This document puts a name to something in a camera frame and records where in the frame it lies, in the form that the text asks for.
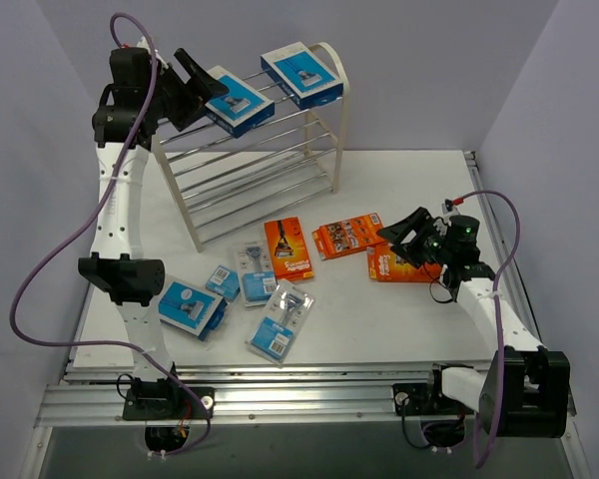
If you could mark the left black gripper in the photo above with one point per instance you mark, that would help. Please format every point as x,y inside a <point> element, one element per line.
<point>178,98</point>

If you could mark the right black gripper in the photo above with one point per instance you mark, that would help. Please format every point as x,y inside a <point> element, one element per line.
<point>424,239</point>

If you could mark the blue Harry's box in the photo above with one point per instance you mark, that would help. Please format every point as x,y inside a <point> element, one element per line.
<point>239,110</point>
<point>302,75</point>
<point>192,310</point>

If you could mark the gillette razor blister pack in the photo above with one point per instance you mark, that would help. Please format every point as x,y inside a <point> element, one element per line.
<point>284,316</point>
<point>255,272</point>

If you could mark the Gillette razor blister pack front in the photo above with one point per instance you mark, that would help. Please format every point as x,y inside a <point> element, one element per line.
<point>284,316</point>

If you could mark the small blue cartridge pack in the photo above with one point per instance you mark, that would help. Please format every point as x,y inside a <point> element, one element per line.
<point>224,282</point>

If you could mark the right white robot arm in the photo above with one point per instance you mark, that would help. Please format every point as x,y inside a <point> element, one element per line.
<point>525,390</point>

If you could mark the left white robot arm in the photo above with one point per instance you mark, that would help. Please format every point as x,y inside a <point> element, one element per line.
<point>143,92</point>

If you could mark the cream metal-rod shelf rack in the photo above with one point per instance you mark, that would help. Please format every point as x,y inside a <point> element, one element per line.
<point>227,185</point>

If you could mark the orange Gillette Fusion5 box right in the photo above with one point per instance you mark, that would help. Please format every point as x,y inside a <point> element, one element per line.
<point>386,266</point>

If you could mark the orange gillette fusion5 box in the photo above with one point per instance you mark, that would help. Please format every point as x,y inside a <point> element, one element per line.
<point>288,250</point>
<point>386,266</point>

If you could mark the orange Gillette styler box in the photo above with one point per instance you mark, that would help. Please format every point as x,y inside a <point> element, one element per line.
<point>347,237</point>

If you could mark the orange Gillette Fusion5 box centre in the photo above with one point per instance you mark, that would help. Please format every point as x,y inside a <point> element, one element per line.
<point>288,250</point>

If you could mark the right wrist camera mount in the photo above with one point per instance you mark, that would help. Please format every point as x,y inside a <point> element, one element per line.
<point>449,210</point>

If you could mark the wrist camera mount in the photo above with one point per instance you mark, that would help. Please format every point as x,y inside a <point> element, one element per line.
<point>449,210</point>
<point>150,47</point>

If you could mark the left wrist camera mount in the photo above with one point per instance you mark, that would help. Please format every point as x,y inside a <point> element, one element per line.
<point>150,47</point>

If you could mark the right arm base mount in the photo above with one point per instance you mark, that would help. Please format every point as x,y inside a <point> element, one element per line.
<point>429,421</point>

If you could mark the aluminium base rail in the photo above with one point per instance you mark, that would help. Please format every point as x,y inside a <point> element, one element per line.
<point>257,395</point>

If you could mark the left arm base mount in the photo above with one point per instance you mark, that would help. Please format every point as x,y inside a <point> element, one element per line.
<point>170,404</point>

